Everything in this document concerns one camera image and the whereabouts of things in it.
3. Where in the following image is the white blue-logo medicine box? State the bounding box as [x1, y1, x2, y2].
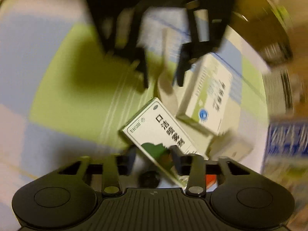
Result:
[177, 54, 233, 135]

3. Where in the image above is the blue milk carton box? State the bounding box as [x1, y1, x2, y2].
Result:
[262, 119, 307, 175]

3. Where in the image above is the white green medicine box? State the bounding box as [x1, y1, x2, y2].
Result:
[121, 98, 200, 188]

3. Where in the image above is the checkered tablecloth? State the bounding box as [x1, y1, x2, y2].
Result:
[0, 4, 270, 231]

